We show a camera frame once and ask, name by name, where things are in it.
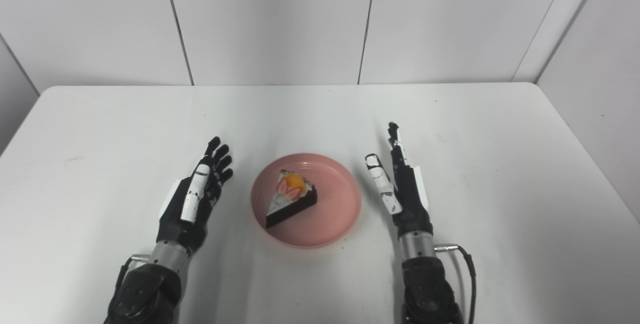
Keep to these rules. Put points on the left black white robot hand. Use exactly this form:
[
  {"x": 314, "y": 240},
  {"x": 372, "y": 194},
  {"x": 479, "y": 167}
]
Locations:
[{"x": 187, "y": 204}]

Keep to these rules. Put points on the chocolate cake slice with fruit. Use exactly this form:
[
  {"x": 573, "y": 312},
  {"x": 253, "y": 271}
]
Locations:
[{"x": 290, "y": 204}]

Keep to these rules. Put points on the pink round plate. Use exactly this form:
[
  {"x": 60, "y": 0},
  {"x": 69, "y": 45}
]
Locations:
[{"x": 332, "y": 214}]

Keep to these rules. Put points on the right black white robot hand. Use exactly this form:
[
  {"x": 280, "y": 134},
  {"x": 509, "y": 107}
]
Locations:
[{"x": 410, "y": 199}]

